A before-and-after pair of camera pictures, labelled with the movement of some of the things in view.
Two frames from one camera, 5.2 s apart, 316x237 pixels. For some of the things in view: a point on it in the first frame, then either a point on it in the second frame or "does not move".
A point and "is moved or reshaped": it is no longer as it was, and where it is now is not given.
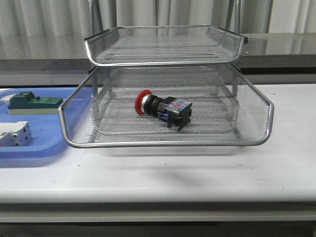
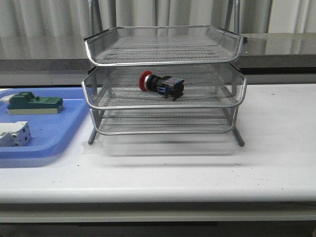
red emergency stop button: (173, 111) → (168, 86)
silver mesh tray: (153, 106) is moved or reshaped
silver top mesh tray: (164, 45) does not move
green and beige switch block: (26, 103) does not move
